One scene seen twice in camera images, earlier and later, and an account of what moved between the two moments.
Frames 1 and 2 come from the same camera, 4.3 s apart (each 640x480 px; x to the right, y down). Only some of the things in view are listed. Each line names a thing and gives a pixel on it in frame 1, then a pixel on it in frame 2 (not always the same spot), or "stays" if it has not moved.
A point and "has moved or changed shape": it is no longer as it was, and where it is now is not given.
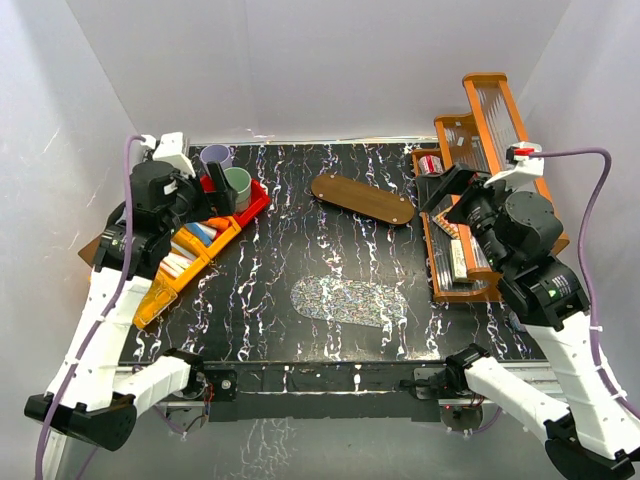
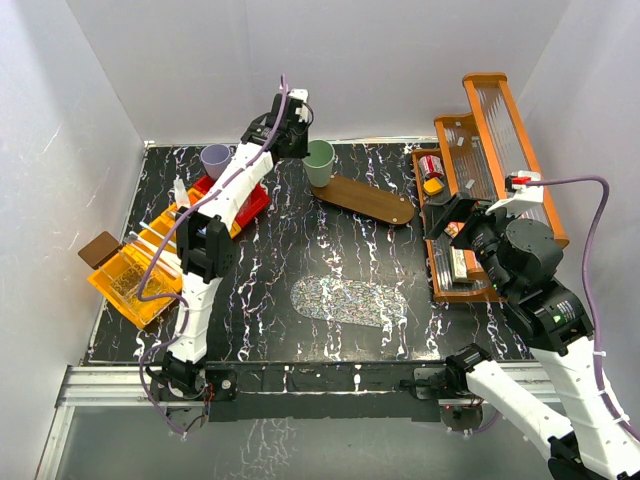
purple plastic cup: [216, 152] stays
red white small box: [430, 164] stays
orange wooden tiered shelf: [476, 142] stays
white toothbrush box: [458, 259] stays
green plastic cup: [240, 181] has moved or changed shape
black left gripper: [223, 196] to [303, 151]
